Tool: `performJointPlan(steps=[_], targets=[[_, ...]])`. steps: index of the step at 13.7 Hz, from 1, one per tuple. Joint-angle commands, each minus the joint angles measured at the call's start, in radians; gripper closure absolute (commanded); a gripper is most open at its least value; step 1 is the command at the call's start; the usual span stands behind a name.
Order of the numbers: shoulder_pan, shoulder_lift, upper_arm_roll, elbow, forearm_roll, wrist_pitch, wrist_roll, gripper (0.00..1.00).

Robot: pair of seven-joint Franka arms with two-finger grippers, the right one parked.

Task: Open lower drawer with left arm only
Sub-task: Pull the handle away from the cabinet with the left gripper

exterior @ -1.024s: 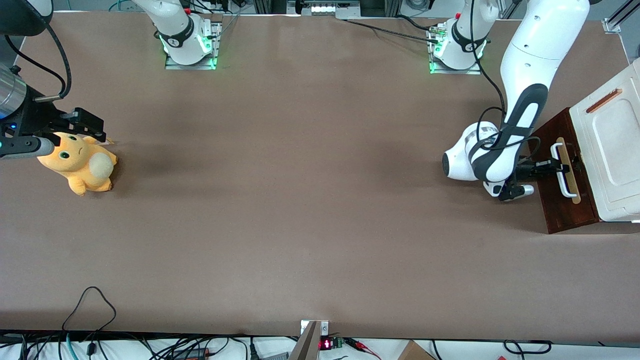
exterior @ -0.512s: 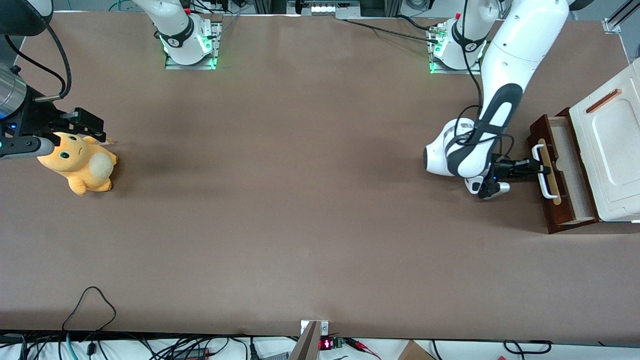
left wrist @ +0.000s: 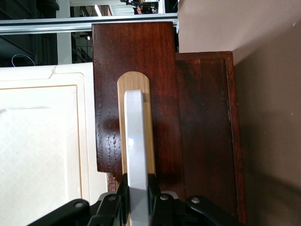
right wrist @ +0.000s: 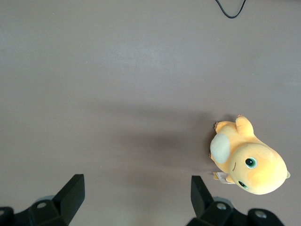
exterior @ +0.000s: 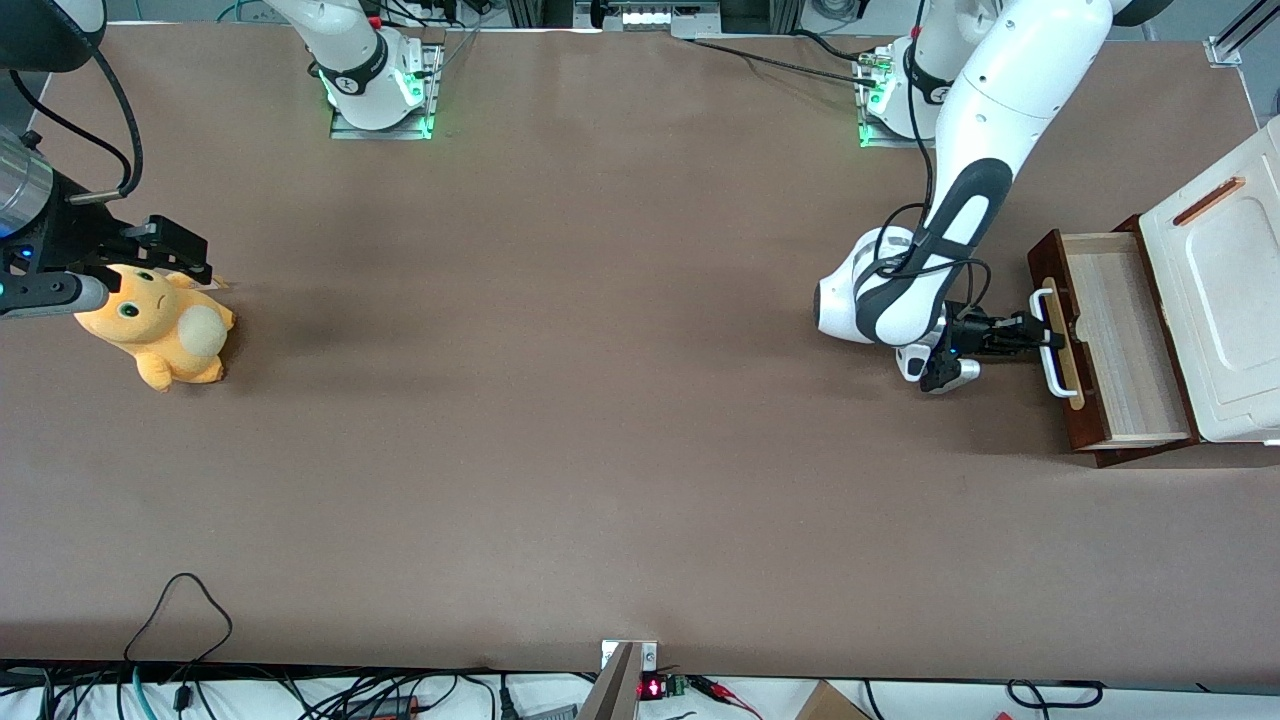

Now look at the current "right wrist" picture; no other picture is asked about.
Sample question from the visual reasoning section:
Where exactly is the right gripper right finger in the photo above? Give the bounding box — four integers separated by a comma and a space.
190, 175, 286, 226

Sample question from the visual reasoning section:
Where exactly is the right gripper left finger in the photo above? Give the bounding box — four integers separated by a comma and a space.
0, 174, 86, 226

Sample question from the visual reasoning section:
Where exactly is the orange plush toy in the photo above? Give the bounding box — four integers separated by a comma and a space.
209, 114, 291, 196

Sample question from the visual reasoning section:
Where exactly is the thin black looped cable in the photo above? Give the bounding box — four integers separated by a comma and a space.
214, 0, 247, 19

